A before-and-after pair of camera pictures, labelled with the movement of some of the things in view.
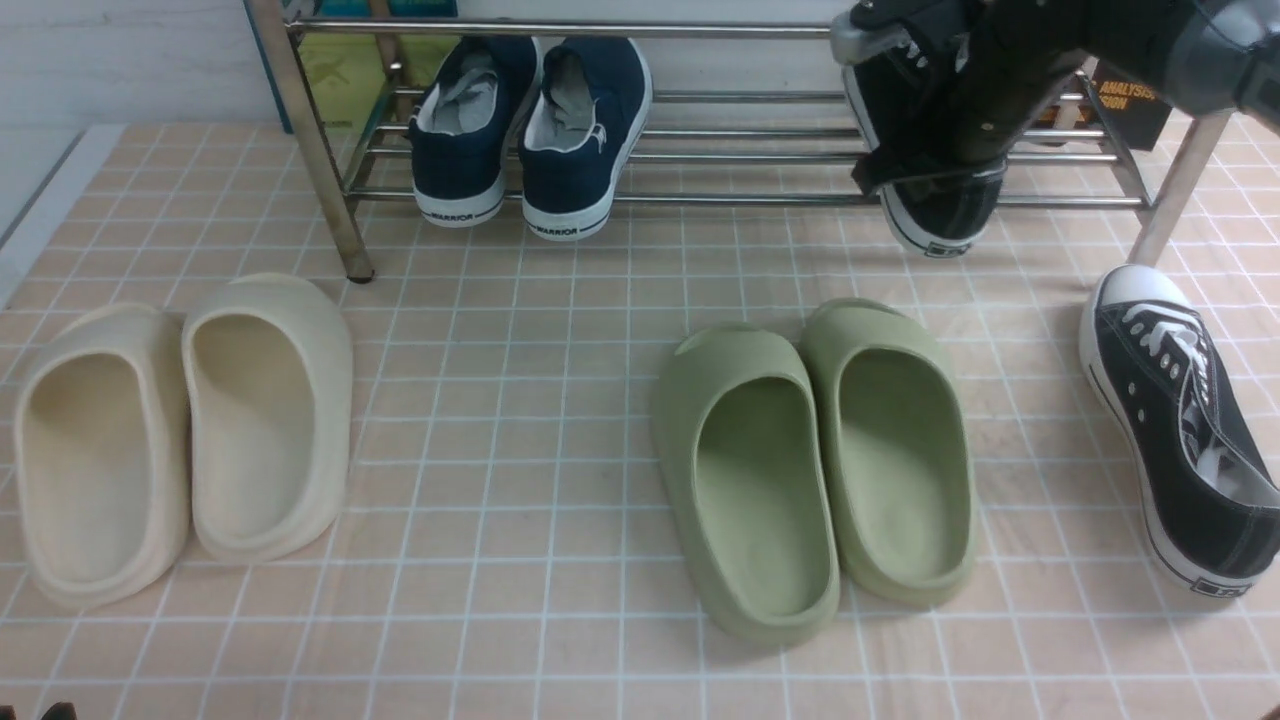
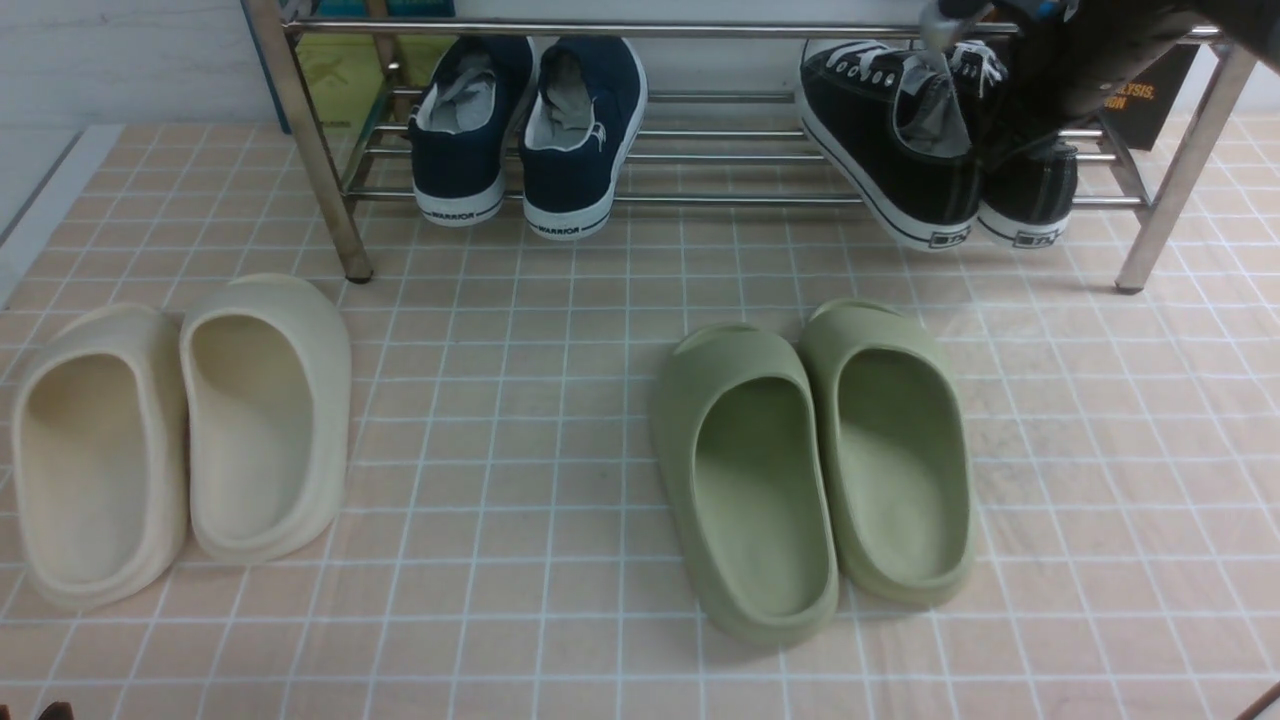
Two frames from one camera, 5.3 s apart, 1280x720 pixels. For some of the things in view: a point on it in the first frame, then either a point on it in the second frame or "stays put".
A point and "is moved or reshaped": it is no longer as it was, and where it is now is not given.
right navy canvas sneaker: [582, 133] stays put
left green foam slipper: [742, 449] stays put
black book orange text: [1136, 108] stays put
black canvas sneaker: [940, 201] is moved or reshaped
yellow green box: [349, 71] stays put
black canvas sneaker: [1208, 491] -> [1025, 190]
